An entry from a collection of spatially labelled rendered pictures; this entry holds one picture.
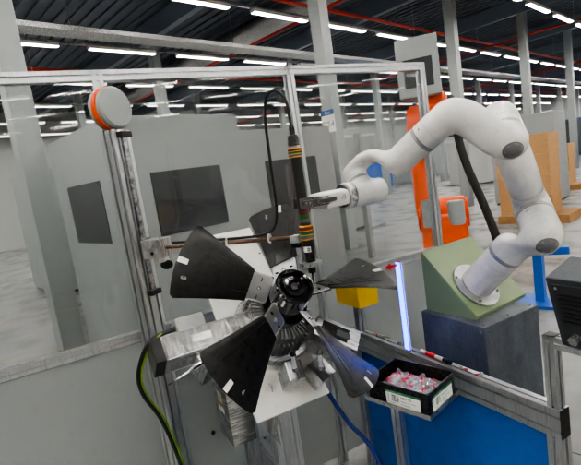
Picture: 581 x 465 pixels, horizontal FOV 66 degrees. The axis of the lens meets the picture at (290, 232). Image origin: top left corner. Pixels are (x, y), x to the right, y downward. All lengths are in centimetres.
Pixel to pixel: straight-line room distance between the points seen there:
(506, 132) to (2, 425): 194
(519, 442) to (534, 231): 62
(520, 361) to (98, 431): 165
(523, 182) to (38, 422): 189
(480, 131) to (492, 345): 78
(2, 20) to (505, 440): 547
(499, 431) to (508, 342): 37
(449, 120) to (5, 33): 495
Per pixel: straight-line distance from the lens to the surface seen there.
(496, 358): 180
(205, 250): 137
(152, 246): 172
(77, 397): 205
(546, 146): 916
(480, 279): 179
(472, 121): 136
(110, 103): 180
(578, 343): 125
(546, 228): 159
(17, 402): 204
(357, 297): 182
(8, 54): 564
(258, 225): 156
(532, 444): 153
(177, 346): 137
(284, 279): 135
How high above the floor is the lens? 155
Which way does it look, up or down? 7 degrees down
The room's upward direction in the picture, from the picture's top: 9 degrees counter-clockwise
